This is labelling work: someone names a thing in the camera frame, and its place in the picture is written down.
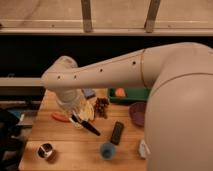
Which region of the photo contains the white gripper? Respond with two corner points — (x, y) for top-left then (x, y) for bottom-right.
(56, 89), (88, 122)

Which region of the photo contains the black brush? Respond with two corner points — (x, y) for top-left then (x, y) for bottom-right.
(72, 115), (101, 136)

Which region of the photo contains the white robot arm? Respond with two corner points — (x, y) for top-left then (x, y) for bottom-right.
(41, 42), (213, 171)

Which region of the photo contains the green plastic tray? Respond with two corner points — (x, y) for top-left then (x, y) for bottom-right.
(107, 88), (150, 104)

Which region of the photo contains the white paper cup stack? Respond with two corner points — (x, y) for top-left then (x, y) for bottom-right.
(72, 118), (84, 129)

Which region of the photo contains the yellow banana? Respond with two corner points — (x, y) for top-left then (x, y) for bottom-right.
(86, 101), (95, 121)

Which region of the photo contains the orange carrot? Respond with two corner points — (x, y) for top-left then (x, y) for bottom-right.
(51, 113), (69, 123)

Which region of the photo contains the blue sponge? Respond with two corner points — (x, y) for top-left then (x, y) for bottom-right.
(82, 88), (95, 99)

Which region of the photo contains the black remote control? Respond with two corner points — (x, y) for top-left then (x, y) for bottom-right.
(110, 122), (124, 145)

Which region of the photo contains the blue cup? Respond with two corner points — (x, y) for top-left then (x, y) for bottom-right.
(100, 142), (116, 160)

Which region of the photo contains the metal tin can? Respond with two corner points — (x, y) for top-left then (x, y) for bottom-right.
(37, 143), (56, 160)

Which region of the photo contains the orange sponge piece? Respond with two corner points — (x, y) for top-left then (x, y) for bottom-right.
(115, 88), (126, 97)

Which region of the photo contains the purple bowl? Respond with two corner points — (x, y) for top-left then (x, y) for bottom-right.
(129, 102), (146, 127)

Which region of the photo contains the black chair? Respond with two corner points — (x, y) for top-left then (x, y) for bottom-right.
(0, 108), (23, 171)

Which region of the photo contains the crumpled grey cloth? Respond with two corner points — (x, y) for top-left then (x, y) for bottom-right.
(138, 139), (150, 159)

